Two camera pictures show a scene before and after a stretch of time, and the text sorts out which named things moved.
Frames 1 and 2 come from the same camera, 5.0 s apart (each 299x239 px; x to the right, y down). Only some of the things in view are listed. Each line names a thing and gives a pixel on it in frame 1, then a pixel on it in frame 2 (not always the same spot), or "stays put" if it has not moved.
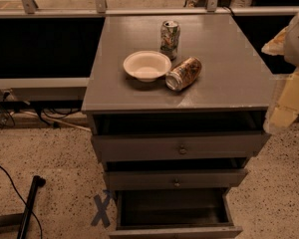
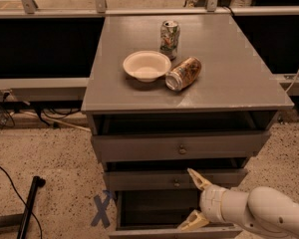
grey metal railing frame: (74, 89) stays put
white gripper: (297, 41) to (211, 202)
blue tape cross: (101, 213) stays put
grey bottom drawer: (176, 213) stays put
